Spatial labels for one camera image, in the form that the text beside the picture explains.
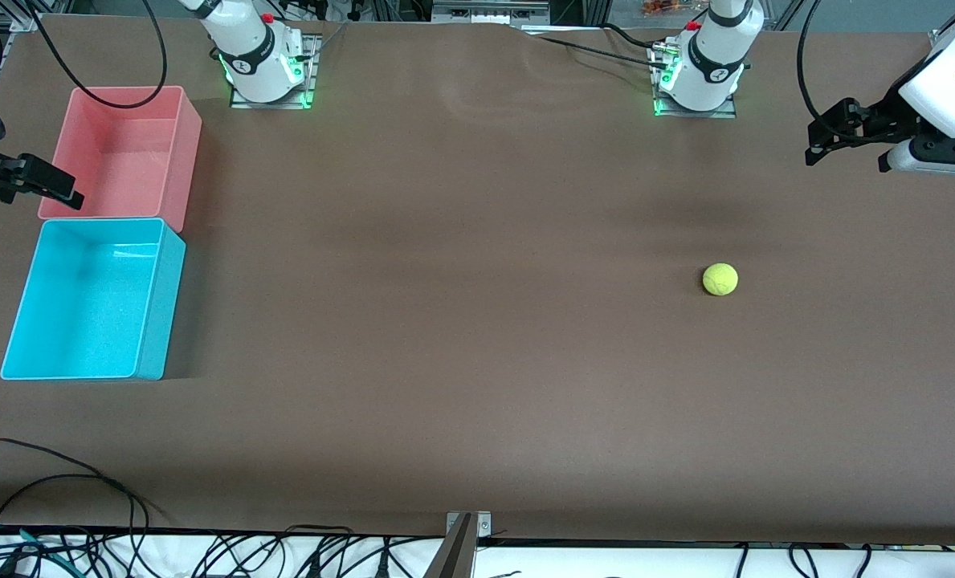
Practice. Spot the orange plastic item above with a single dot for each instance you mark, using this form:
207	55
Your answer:
662	8

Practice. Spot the brown table cover sheet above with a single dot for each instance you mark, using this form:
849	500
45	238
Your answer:
477	321

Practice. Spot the aluminium frame rail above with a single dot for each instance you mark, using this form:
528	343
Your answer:
26	22

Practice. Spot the grey metal bar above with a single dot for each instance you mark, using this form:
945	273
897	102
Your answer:
455	554

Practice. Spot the blue plastic bin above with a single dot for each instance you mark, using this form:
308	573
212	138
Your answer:
83	313

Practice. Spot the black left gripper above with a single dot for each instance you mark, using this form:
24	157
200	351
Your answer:
881	120

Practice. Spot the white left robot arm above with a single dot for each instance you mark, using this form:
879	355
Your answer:
714	60

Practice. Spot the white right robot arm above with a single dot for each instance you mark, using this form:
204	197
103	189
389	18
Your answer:
248	48

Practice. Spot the grey power strip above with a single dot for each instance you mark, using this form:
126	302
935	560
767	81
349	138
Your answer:
489	10

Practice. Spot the yellow-green tennis ball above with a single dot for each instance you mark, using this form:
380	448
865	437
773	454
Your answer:
720	279

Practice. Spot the silver metal bracket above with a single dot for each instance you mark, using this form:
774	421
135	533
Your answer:
483	526

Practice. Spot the pink plastic bin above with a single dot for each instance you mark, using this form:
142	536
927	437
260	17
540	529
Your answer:
124	160

